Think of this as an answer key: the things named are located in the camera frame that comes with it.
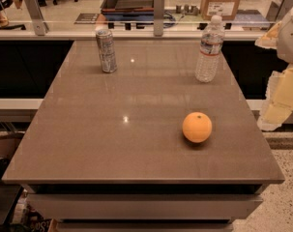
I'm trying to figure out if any clear plastic water bottle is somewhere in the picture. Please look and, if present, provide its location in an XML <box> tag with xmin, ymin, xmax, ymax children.
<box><xmin>195</xmin><ymin>15</ymin><xmax>224</xmax><ymax>83</ymax></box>

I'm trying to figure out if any grey table drawer base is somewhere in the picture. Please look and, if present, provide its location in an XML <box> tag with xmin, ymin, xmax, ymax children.
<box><xmin>28</xmin><ymin>193</ymin><xmax>263</xmax><ymax>232</ymax></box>

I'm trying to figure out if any open grey storage crate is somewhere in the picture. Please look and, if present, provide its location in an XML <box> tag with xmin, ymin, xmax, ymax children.
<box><xmin>100</xmin><ymin>0</ymin><xmax>163</xmax><ymax>15</ymax></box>

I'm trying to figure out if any left metal railing post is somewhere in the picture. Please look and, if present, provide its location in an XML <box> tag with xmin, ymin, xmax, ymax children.
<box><xmin>24</xmin><ymin>0</ymin><xmax>48</xmax><ymax>36</ymax></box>

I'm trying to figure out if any silver redbull can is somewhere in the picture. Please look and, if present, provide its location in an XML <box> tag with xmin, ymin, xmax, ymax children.
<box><xmin>96</xmin><ymin>29</ymin><xmax>117</xmax><ymax>73</ymax></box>

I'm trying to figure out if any middle metal railing post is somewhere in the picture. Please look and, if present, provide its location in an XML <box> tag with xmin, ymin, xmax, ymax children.
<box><xmin>154</xmin><ymin>0</ymin><xmax>164</xmax><ymax>37</ymax></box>

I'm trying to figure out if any cardboard box with label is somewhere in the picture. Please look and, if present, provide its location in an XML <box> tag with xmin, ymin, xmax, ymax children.
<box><xmin>200</xmin><ymin>0</ymin><xmax>240</xmax><ymax>20</ymax></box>

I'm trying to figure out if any right metal railing post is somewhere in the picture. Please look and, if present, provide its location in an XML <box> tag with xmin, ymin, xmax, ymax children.
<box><xmin>266</xmin><ymin>0</ymin><xmax>293</xmax><ymax>22</ymax></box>

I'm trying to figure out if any orange fruit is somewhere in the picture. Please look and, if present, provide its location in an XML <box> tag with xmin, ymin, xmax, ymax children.
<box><xmin>182</xmin><ymin>112</ymin><xmax>213</xmax><ymax>143</ymax></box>

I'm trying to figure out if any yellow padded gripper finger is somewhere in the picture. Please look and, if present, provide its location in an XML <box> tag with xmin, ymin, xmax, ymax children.
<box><xmin>257</xmin><ymin>65</ymin><xmax>293</xmax><ymax>131</ymax></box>

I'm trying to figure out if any metal railing post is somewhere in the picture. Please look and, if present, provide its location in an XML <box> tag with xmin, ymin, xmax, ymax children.
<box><xmin>266</xmin><ymin>0</ymin><xmax>293</xmax><ymax>22</ymax></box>
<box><xmin>154</xmin><ymin>0</ymin><xmax>164</xmax><ymax>37</ymax></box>
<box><xmin>24</xmin><ymin>0</ymin><xmax>48</xmax><ymax>36</ymax></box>

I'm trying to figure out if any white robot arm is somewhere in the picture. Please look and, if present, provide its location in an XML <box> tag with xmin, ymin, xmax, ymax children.
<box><xmin>255</xmin><ymin>7</ymin><xmax>293</xmax><ymax>131</ymax></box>

